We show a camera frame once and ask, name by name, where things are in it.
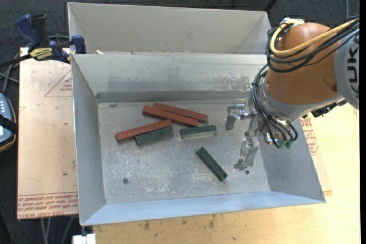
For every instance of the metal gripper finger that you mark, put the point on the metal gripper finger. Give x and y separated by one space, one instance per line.
231 120
248 155

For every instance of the dark green flat block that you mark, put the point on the dark green flat block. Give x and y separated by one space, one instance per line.
198 131
154 135
212 164

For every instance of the red-brown flat block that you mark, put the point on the red-brown flat block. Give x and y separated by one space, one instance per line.
186 113
168 116
140 131

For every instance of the grey metal bin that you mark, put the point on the grey metal bin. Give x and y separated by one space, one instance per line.
160 174

